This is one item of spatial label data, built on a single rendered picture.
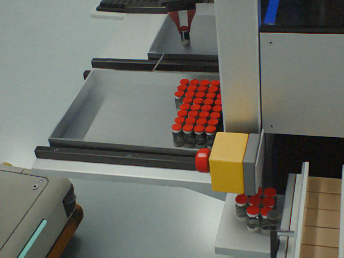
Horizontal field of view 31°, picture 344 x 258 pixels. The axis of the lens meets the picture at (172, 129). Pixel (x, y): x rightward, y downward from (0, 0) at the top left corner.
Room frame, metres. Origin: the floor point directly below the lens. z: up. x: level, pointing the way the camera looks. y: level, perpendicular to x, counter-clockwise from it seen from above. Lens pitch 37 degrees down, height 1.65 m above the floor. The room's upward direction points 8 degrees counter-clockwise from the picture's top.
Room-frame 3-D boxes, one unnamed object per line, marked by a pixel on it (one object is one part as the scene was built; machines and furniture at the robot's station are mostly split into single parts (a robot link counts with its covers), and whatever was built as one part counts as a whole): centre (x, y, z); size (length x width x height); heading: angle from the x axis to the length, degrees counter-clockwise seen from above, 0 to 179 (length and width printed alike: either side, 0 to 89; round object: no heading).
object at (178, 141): (1.04, -0.04, 0.91); 0.18 x 0.02 x 0.05; 161
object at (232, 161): (0.75, -0.09, 1.00); 0.08 x 0.07 x 0.07; 71
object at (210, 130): (1.01, -0.10, 0.90); 0.18 x 0.02 x 0.05; 161
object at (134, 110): (1.06, 0.05, 0.90); 0.34 x 0.26 x 0.04; 71
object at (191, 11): (1.36, -0.06, 0.96); 0.07 x 0.07 x 0.09; 86
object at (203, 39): (1.35, -0.17, 0.90); 0.34 x 0.26 x 0.04; 71
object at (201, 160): (0.77, -0.05, 0.99); 0.04 x 0.04 x 0.04; 71
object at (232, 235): (0.73, -0.13, 0.87); 0.14 x 0.13 x 0.02; 71
